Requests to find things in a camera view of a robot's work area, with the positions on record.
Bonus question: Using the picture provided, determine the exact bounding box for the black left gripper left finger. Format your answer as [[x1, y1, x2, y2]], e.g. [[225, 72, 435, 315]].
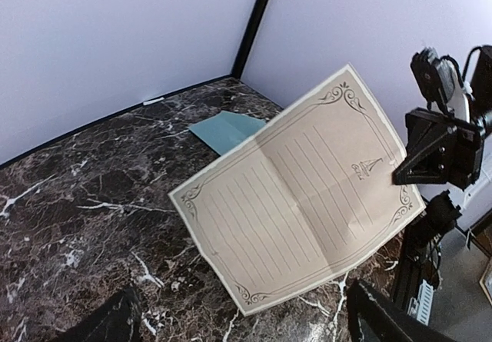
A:
[[57, 287, 141, 342]]

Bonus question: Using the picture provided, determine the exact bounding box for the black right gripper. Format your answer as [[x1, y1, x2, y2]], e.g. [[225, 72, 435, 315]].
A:
[[392, 108, 485, 188]]

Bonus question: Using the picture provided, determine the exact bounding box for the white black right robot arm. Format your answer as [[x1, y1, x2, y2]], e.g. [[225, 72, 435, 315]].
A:
[[392, 45, 491, 189]]

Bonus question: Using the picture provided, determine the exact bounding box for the white slotted cable duct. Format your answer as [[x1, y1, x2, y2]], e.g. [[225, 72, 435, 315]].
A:
[[407, 280, 434, 326]]

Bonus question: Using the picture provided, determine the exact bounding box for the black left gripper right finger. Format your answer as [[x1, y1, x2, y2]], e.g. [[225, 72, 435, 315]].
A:
[[347, 279, 451, 342]]

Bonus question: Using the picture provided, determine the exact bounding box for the light blue paper envelope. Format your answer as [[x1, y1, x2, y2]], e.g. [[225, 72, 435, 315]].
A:
[[188, 111, 266, 155]]

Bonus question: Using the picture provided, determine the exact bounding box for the black right corner frame post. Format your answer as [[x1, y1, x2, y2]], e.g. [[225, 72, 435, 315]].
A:
[[230, 0, 269, 79]]

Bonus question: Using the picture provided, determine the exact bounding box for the beige lined letter paper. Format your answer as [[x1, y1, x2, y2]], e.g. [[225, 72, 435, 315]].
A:
[[169, 65, 425, 316]]

